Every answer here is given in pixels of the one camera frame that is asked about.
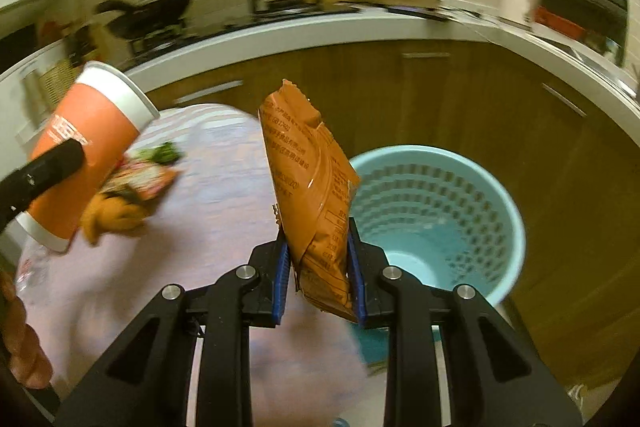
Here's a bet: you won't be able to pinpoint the black gas stove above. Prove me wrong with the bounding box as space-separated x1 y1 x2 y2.
128 0 360 62

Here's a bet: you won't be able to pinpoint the wooden kitchen cabinets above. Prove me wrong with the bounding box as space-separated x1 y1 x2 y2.
148 41 639 387

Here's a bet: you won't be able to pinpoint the white kitchen countertop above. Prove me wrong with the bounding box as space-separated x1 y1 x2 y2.
0 3 640 134

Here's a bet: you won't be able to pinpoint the floral pink tablecloth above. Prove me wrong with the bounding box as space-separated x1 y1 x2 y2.
22 104 367 426

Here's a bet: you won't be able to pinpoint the orange peel piece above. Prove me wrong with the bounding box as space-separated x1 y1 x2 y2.
80 193 146 246

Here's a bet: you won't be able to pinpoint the orange snack bag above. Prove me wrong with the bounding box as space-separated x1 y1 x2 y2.
259 79 360 322

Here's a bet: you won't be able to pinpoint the black wok pan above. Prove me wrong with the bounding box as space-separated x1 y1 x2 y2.
93 0 191 41

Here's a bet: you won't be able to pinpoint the orange paper cup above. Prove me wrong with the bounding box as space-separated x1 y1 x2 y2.
17 61 160 253

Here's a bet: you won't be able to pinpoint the light blue waste basket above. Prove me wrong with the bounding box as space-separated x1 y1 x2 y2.
348 144 527 365

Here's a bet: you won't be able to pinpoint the person's left hand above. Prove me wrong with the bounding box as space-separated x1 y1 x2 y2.
1 271 53 390

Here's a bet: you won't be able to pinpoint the green bok choy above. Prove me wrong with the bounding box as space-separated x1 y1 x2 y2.
131 141 184 166

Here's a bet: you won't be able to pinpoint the panda snack wrapper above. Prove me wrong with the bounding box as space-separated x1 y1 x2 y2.
101 159 180 204

